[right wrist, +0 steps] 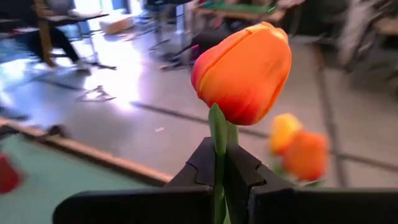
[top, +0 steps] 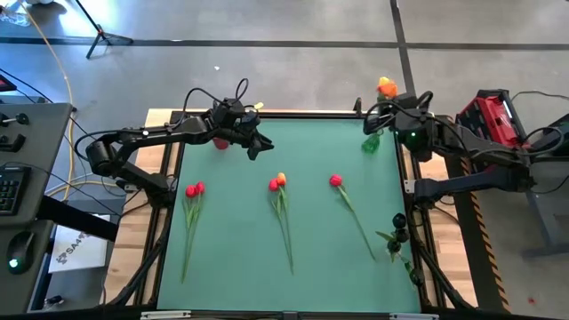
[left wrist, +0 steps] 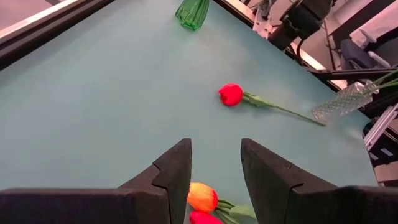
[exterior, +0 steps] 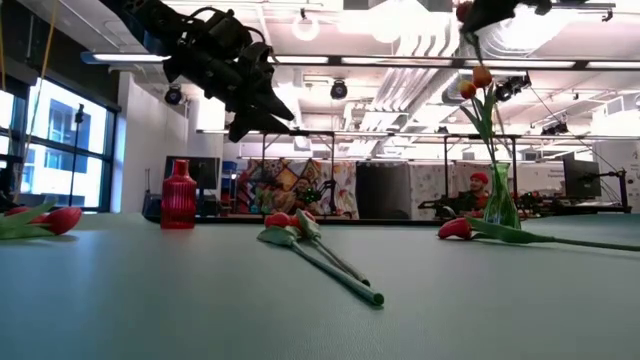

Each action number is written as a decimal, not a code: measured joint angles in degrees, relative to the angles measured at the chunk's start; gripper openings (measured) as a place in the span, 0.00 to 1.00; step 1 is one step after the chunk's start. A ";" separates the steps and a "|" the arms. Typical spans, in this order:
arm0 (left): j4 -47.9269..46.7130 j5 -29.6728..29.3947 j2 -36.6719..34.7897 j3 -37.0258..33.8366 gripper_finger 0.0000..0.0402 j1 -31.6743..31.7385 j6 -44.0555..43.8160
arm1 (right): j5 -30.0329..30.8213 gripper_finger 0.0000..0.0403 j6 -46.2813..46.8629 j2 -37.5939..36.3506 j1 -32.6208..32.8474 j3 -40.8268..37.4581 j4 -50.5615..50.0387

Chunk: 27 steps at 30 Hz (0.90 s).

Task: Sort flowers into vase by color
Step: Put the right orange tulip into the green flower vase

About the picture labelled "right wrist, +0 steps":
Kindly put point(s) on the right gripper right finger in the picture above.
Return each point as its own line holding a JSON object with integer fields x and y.
{"x": 311, "y": 207}

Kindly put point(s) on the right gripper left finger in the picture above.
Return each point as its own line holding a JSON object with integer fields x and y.
{"x": 140, "y": 205}

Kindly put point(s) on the orange tulip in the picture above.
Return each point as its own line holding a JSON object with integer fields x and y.
{"x": 306, "y": 155}
{"x": 245, "y": 77}

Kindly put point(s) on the yellow tulip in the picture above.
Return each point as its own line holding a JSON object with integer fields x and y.
{"x": 283, "y": 130}

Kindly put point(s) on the red vase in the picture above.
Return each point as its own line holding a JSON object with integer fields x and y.
{"x": 7, "y": 175}

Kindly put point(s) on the green table mat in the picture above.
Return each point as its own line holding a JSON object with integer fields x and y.
{"x": 46, "y": 186}

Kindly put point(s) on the black table clamp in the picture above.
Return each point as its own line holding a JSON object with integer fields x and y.
{"x": 57, "y": 130}

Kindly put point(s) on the black tripod stand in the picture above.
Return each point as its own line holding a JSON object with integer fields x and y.
{"x": 96, "y": 95}

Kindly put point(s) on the person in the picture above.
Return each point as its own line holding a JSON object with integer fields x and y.
{"x": 62, "y": 43}

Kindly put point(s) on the cardboard box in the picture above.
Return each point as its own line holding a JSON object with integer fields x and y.
{"x": 116, "y": 23}

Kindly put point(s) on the workstation table with green mat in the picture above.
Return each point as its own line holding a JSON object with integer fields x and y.
{"x": 236, "y": 7}

